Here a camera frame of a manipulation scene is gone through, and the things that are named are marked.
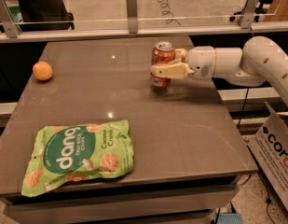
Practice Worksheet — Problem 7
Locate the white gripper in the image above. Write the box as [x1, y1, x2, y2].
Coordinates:
[150, 46, 215, 80]

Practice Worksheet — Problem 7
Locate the orange coke can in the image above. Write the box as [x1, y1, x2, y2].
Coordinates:
[151, 41, 175, 88]

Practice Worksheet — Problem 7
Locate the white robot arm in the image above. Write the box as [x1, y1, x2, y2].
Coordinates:
[150, 36, 288, 107]

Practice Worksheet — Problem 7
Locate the green rice chip bag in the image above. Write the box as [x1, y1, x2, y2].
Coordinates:
[21, 120, 134, 197]

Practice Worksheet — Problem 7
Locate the cardboard box with print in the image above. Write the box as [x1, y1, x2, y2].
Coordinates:
[248, 103, 288, 212]

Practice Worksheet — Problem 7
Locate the orange fruit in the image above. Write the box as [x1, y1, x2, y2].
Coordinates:
[33, 62, 53, 81]

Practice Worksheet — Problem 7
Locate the blue perforated object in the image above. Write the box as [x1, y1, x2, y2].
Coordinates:
[216, 213, 244, 224]

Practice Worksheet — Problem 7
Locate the glass barrier panel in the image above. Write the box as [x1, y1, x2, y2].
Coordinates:
[0, 0, 288, 26]

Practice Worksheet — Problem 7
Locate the black coiled cable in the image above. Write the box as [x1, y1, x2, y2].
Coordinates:
[150, 0, 182, 27]

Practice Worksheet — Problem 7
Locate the middle metal rail bracket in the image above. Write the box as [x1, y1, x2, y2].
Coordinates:
[126, 0, 138, 34]

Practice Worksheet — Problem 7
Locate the metal rail bracket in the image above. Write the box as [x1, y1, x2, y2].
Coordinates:
[0, 0, 21, 38]
[238, 0, 259, 29]
[126, 0, 138, 34]

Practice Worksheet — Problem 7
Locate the right metal rail bracket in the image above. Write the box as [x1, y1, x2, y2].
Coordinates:
[238, 0, 259, 29]

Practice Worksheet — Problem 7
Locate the black floor cable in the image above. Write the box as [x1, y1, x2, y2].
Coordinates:
[258, 171, 277, 224]

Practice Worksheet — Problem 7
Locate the left metal rail bracket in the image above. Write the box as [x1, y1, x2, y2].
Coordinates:
[0, 0, 21, 38]

